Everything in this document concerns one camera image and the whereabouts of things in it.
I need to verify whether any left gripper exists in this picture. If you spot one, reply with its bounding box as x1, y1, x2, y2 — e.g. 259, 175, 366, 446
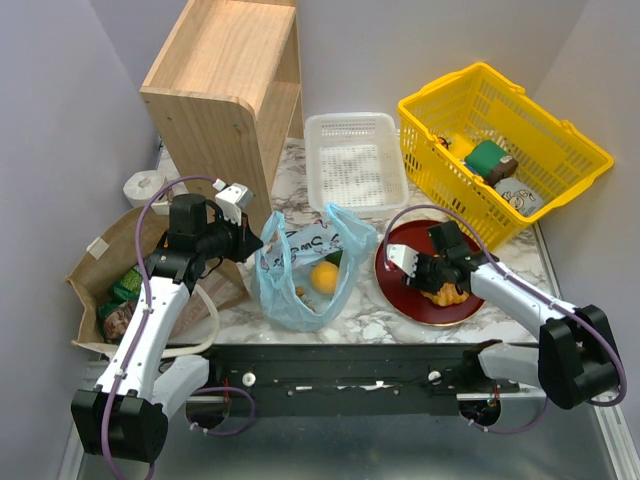
197, 207, 264, 263

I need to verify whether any glazed ring doughnut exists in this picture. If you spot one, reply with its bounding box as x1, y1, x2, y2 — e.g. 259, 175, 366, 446
421, 283, 470, 307

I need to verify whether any light blue plastic bag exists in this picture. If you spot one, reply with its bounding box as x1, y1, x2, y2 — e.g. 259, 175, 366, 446
250, 204, 378, 332

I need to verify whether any brown paper bag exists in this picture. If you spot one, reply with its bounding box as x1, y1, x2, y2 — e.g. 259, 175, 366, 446
66, 207, 248, 359

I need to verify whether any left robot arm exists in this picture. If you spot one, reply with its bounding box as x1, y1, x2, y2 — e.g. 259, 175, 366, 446
71, 184, 263, 464

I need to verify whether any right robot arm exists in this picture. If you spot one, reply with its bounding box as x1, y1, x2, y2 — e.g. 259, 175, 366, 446
386, 221, 623, 410

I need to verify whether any red round plate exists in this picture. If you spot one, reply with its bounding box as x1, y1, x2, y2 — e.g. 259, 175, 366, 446
374, 219, 485, 327

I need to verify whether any orange fruit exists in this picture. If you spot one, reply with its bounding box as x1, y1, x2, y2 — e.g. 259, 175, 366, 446
310, 261, 339, 295

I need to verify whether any white cartoon packet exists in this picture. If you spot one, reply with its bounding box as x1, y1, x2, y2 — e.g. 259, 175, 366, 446
494, 177, 545, 217

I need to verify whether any green box in basket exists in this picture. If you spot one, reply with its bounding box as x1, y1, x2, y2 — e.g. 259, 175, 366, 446
464, 140, 507, 177

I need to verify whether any green snack packet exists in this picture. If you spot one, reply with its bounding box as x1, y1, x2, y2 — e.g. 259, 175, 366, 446
109, 265, 143, 303

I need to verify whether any yellow shopping basket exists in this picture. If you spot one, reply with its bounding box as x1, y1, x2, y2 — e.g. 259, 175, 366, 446
397, 62, 614, 249

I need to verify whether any white plastic basket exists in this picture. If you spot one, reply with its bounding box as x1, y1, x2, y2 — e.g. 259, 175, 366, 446
304, 112, 409, 216

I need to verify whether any wooden shelf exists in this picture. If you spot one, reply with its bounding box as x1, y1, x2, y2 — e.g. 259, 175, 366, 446
139, 0, 305, 243

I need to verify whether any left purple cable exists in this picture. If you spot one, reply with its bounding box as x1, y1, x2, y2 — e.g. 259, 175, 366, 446
99, 174, 226, 480

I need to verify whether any purple cable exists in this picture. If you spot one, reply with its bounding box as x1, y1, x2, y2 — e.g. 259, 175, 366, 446
99, 174, 226, 480
382, 204, 629, 407

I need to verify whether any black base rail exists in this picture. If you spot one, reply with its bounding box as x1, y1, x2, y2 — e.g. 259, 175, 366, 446
186, 344, 545, 425

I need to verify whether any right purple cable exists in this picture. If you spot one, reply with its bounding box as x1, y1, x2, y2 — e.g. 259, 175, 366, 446
382, 204, 629, 407

